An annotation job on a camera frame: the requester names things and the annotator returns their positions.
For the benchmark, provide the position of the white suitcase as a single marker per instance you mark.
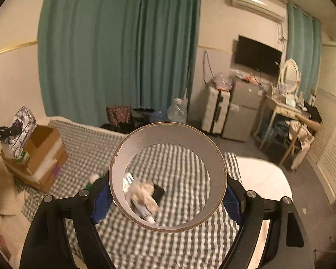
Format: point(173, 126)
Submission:
point(216, 111)

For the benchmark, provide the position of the floral patterned bag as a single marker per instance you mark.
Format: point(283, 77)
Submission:
point(118, 115)

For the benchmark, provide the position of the grey mini fridge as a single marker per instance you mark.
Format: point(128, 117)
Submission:
point(244, 102)

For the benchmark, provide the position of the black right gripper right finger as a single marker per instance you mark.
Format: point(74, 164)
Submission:
point(270, 235)

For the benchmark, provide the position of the green curtain by window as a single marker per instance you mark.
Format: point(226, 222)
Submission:
point(304, 46)

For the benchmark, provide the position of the small black object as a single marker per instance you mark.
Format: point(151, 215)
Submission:
point(158, 193)

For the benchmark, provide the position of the clear water jug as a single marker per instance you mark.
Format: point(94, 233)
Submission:
point(177, 112)

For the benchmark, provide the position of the black wall television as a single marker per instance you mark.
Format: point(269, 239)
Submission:
point(257, 56)

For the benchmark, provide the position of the checkered grey white bedsheet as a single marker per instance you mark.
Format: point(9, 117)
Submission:
point(185, 179)

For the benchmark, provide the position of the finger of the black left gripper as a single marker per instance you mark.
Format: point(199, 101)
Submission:
point(6, 132)

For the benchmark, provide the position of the green curtain large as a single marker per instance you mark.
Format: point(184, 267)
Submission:
point(94, 54)

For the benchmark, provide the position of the brown cardboard box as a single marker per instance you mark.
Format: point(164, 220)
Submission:
point(42, 159)

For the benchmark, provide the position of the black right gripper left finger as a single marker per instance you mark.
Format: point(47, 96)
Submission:
point(48, 242)

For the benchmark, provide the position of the silver foil snack bag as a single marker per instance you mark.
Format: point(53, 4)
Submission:
point(23, 125)

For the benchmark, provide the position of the white oval vanity mirror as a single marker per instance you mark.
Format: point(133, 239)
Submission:
point(289, 76)

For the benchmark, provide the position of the white dressing table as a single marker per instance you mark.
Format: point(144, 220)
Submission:
point(278, 108)

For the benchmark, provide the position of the white air conditioner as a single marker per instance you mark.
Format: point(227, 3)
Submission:
point(264, 8)

